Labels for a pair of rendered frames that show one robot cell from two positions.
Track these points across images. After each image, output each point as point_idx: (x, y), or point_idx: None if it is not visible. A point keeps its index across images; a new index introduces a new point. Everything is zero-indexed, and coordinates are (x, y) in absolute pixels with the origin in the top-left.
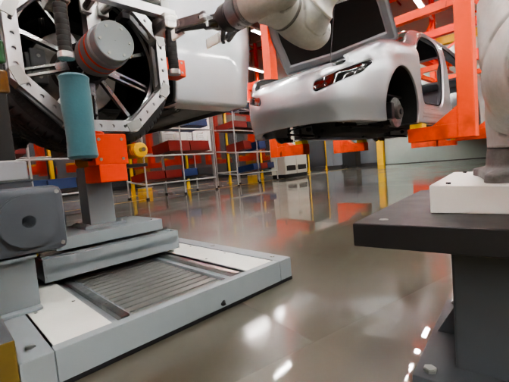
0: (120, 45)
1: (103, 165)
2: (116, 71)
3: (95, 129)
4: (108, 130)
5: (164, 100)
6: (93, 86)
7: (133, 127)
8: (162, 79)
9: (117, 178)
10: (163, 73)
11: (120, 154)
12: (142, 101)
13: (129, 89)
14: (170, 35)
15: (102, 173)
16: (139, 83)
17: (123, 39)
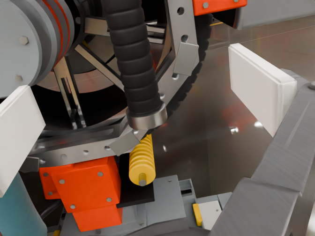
0: (2, 56)
1: (78, 213)
2: (98, 18)
3: (55, 164)
4: (78, 161)
5: (202, 53)
6: (62, 61)
7: (122, 149)
8: (179, 36)
9: (103, 225)
10: (183, 18)
11: (103, 195)
12: (155, 67)
13: (159, 5)
14: (108, 3)
15: (79, 223)
16: (149, 28)
17: (4, 33)
